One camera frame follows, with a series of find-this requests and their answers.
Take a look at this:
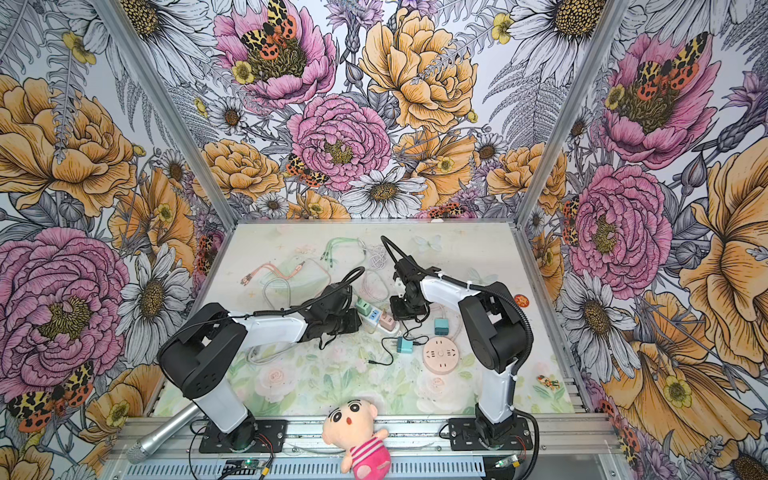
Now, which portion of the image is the black thin cable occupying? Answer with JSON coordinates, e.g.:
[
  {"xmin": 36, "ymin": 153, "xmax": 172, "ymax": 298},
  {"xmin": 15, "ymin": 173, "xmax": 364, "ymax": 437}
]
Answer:
[{"xmin": 367, "ymin": 317, "xmax": 430, "ymax": 368}]

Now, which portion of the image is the pink plug adapter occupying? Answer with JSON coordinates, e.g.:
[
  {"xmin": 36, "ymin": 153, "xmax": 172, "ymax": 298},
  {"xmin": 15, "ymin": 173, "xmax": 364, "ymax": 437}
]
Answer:
[{"xmin": 379, "ymin": 314, "xmax": 399, "ymax": 333}]

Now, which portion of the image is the green plug adapter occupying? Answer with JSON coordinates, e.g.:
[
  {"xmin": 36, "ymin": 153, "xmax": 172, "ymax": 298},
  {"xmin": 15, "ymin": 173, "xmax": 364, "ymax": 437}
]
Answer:
[{"xmin": 355, "ymin": 298, "xmax": 373, "ymax": 317}]

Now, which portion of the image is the teal adapter with black cable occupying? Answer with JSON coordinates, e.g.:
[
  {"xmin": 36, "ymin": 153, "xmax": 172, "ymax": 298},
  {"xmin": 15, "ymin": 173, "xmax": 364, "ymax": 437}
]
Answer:
[{"xmin": 396, "ymin": 337, "xmax": 414, "ymax": 354}]

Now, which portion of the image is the green charging cable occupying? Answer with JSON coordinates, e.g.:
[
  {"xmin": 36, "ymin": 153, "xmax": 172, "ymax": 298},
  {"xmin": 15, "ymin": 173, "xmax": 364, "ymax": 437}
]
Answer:
[{"xmin": 260, "ymin": 236, "xmax": 391, "ymax": 307}]

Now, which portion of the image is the pink charging cable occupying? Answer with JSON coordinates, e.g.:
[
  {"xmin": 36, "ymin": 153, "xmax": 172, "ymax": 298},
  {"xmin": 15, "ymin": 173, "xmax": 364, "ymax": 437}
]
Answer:
[{"xmin": 239, "ymin": 259, "xmax": 334, "ymax": 289}]

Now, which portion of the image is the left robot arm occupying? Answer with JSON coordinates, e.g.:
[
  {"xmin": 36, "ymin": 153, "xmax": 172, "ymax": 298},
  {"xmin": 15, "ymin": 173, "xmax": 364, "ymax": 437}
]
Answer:
[{"xmin": 157, "ymin": 282, "xmax": 361, "ymax": 452}]

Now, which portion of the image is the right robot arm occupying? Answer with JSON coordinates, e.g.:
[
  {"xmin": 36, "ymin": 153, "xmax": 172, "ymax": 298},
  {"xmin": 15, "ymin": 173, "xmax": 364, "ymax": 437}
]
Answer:
[{"xmin": 390, "ymin": 256, "xmax": 534, "ymax": 449}]

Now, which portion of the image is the white blue power strip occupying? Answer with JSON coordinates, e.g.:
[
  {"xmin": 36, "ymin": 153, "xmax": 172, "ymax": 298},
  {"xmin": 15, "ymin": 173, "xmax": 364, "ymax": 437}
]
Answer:
[{"xmin": 356, "ymin": 302, "xmax": 399, "ymax": 334}]

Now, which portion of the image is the round pink socket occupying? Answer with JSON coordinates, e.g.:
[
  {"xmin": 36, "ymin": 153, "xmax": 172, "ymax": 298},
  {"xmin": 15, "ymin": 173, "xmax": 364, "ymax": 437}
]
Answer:
[{"xmin": 423, "ymin": 336, "xmax": 460, "ymax": 375}]

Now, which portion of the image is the red round sticker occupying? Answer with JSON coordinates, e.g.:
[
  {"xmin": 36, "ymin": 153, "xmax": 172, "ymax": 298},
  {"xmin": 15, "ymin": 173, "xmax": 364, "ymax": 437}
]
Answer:
[{"xmin": 514, "ymin": 294, "xmax": 530, "ymax": 308}]

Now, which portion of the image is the plush doll pink dress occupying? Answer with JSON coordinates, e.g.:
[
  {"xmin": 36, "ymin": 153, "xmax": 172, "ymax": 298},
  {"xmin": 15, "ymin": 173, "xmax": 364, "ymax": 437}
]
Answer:
[{"xmin": 322, "ymin": 399, "xmax": 392, "ymax": 480}]

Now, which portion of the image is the silver microphone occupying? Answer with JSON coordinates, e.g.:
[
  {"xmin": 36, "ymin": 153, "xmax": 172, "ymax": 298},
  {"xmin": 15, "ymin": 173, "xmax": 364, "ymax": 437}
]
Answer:
[{"xmin": 125, "ymin": 403, "xmax": 204, "ymax": 464}]

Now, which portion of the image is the teal adapter with white cable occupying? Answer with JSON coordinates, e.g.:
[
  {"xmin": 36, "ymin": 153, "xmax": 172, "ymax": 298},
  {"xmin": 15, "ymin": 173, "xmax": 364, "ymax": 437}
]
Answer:
[{"xmin": 433, "ymin": 318, "xmax": 450, "ymax": 336}]

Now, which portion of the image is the pink socket cord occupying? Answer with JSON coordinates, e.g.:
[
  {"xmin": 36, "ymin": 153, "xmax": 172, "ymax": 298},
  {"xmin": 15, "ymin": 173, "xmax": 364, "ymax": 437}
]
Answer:
[{"xmin": 428, "ymin": 299, "xmax": 466, "ymax": 343}]

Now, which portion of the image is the white coiled cable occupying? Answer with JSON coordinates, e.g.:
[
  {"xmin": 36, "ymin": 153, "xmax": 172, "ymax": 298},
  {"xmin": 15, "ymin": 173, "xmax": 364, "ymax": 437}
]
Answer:
[{"xmin": 362, "ymin": 238, "xmax": 397, "ymax": 274}]

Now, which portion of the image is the white power strip cord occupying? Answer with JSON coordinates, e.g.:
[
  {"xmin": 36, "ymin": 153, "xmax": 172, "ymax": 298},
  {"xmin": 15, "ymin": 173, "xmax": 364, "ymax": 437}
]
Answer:
[{"xmin": 245, "ymin": 341, "xmax": 313, "ymax": 366}]

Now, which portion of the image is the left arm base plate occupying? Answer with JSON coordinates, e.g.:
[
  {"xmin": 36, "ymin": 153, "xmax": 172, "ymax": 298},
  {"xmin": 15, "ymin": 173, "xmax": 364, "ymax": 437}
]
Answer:
[{"xmin": 198, "ymin": 418, "xmax": 288, "ymax": 454}]

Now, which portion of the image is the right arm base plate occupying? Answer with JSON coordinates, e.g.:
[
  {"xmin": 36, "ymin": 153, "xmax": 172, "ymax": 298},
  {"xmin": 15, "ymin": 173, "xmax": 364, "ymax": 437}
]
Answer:
[{"xmin": 448, "ymin": 416, "xmax": 534, "ymax": 452}]

